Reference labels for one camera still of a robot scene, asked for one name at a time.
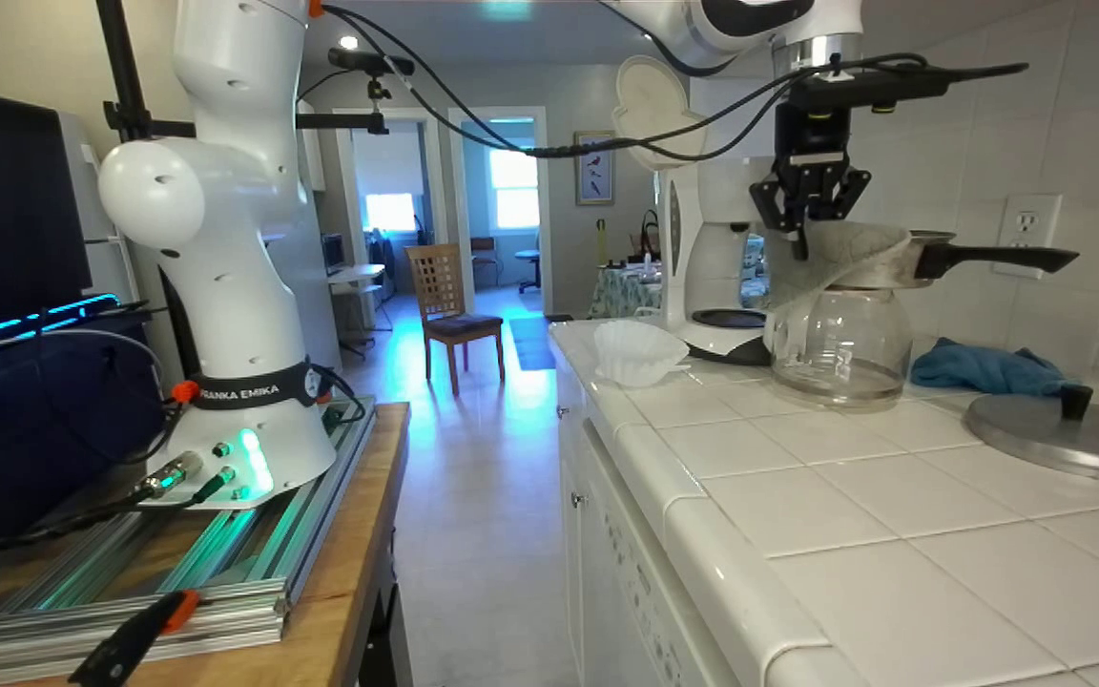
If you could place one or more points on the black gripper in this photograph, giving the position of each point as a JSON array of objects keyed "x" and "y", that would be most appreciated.
[{"x": 812, "y": 175}]

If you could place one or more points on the grey quilted pot holder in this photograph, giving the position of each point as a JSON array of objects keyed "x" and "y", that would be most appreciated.
[{"x": 874, "y": 258}]

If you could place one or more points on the worn metal pot black handle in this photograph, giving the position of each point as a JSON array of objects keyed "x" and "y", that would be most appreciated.
[{"x": 765, "y": 258}]

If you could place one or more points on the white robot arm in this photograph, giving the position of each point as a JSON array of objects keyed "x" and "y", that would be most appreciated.
[{"x": 235, "y": 235}]

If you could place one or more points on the blue cloth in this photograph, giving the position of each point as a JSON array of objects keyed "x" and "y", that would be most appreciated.
[{"x": 953, "y": 363}]

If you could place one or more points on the white coffee maker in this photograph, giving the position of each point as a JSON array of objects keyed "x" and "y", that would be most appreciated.
[{"x": 705, "y": 217}]

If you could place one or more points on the wooden chair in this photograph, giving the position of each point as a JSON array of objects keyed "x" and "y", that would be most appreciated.
[{"x": 442, "y": 298}]

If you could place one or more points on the wooden robot cart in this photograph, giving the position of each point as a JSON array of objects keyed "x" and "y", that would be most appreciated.
[{"x": 285, "y": 593}]

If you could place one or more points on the black computer monitor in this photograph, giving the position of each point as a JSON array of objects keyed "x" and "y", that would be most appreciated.
[{"x": 41, "y": 227}]

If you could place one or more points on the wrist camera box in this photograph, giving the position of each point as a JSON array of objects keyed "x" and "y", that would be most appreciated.
[{"x": 878, "y": 87}]

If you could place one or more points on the white wall outlet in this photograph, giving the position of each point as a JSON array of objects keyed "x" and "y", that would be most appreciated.
[{"x": 1027, "y": 219}]

